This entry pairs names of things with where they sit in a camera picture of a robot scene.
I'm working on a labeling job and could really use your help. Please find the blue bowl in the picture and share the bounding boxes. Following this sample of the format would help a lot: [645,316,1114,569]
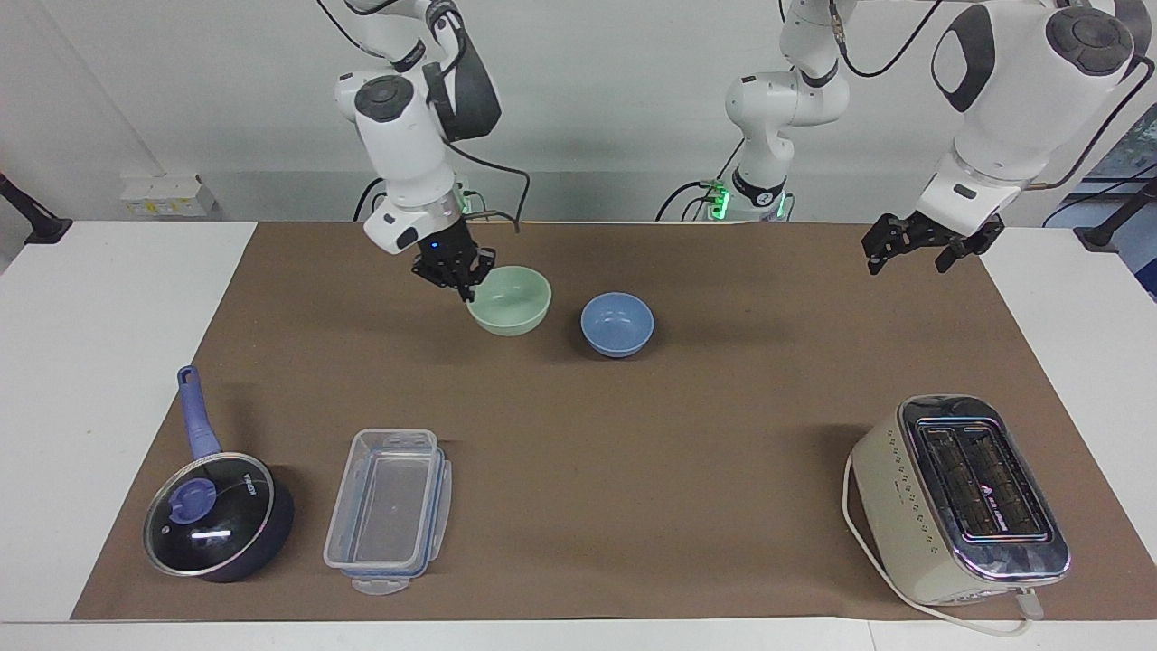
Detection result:
[579,291,655,359]

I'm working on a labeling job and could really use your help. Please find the white toaster cable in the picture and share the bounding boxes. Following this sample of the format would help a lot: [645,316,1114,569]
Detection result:
[842,450,1046,639]

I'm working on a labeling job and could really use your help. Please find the black stand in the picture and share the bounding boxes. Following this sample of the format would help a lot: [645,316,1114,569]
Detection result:
[0,172,74,246]
[1073,176,1157,253]

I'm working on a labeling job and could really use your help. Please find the blue saucepan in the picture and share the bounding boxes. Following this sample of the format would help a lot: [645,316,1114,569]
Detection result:
[142,365,296,584]

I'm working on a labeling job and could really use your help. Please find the black cable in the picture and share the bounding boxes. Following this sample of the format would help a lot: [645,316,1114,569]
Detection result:
[827,0,944,80]
[352,176,390,224]
[441,136,533,235]
[1039,163,1157,229]
[656,180,726,223]
[1026,54,1143,193]

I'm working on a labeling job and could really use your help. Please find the white wall socket box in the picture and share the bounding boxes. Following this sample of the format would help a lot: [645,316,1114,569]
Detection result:
[119,174,219,220]

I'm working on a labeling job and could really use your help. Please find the clear plastic container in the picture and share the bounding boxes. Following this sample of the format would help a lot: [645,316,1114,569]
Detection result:
[323,428,454,597]

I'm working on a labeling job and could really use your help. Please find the glass pot lid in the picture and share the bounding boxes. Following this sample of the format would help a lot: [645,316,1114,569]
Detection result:
[144,451,276,578]

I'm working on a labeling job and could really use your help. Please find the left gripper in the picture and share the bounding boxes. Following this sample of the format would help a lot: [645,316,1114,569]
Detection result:
[861,209,1006,275]

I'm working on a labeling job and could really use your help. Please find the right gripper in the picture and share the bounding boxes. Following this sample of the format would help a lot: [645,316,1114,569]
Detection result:
[412,220,497,304]

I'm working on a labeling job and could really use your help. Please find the cream toaster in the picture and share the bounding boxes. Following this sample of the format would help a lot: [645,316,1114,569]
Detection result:
[850,393,1074,608]

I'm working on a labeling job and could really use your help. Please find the green bowl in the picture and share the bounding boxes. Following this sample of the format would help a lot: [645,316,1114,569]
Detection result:
[466,265,552,338]

